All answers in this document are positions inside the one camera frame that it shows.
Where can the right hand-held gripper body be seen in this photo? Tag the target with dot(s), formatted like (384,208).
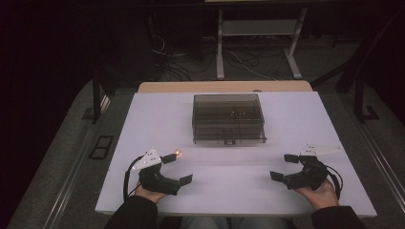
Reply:
(310,176)

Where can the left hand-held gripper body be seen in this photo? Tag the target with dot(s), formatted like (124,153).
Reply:
(154,181)

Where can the small shiny gold object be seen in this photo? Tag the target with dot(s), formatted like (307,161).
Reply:
(178,154)

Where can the person's left hand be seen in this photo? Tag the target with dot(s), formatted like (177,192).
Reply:
(149,194)

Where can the person's right hand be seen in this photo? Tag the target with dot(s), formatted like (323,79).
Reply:
(321,195)

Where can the smoky transparent drawer box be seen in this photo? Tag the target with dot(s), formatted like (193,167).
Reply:
(228,117)

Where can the black metal stand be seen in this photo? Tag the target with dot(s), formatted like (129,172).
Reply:
(359,101)
(96,98)

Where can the white metal stand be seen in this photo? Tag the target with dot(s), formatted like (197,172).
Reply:
(259,28)

